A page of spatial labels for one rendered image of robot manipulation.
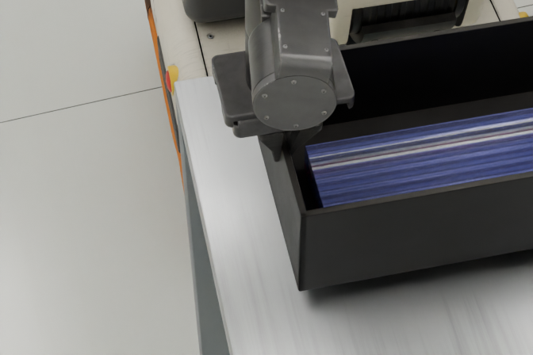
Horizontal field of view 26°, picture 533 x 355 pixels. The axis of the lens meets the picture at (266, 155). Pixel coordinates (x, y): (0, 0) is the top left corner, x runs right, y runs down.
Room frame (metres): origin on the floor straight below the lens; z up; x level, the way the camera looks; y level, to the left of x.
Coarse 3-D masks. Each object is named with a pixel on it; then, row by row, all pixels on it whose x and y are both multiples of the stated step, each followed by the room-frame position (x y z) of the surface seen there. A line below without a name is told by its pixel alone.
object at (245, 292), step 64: (192, 128) 0.72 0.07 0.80; (192, 192) 0.74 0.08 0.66; (256, 192) 0.64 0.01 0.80; (192, 256) 0.75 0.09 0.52; (256, 256) 0.57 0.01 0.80; (512, 256) 0.57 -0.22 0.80; (256, 320) 0.50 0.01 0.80; (320, 320) 0.50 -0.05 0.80; (384, 320) 0.50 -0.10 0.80; (448, 320) 0.50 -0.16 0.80; (512, 320) 0.50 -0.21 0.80
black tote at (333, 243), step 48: (384, 48) 0.70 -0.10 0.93; (432, 48) 0.71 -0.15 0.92; (480, 48) 0.72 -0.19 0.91; (528, 48) 0.73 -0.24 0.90; (384, 96) 0.70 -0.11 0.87; (432, 96) 0.71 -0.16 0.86; (480, 96) 0.72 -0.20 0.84; (528, 96) 0.73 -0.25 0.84; (288, 192) 0.56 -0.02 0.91; (432, 192) 0.54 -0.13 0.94; (480, 192) 0.54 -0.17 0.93; (528, 192) 0.55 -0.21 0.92; (288, 240) 0.55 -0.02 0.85; (336, 240) 0.52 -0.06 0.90; (384, 240) 0.53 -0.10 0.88; (432, 240) 0.54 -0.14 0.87; (480, 240) 0.55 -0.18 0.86; (528, 240) 0.56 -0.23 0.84
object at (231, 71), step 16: (336, 48) 0.63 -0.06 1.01; (224, 64) 0.61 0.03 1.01; (240, 64) 0.61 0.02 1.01; (336, 64) 0.61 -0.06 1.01; (224, 80) 0.60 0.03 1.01; (240, 80) 0.60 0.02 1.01; (336, 80) 0.60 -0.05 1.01; (224, 96) 0.58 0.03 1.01; (240, 96) 0.58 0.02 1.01; (336, 96) 0.58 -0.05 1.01; (352, 96) 0.58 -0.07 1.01; (224, 112) 0.56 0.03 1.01; (240, 112) 0.56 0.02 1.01
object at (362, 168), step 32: (416, 128) 0.66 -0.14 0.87; (448, 128) 0.66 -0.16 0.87; (480, 128) 0.66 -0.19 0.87; (512, 128) 0.66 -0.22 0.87; (320, 160) 0.62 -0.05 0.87; (352, 160) 0.62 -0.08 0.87; (384, 160) 0.62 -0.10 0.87; (416, 160) 0.62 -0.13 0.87; (448, 160) 0.62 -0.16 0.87; (480, 160) 0.62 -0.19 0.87; (512, 160) 0.62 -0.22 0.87; (320, 192) 0.59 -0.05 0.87; (352, 192) 0.59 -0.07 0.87; (384, 192) 0.59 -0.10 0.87
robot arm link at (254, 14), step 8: (248, 0) 0.59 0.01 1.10; (256, 0) 0.58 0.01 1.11; (248, 8) 0.59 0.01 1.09; (256, 8) 0.58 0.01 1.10; (248, 16) 0.59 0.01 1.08; (256, 16) 0.58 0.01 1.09; (264, 16) 0.56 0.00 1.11; (248, 24) 0.59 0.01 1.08; (256, 24) 0.58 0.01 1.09; (248, 32) 0.59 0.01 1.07
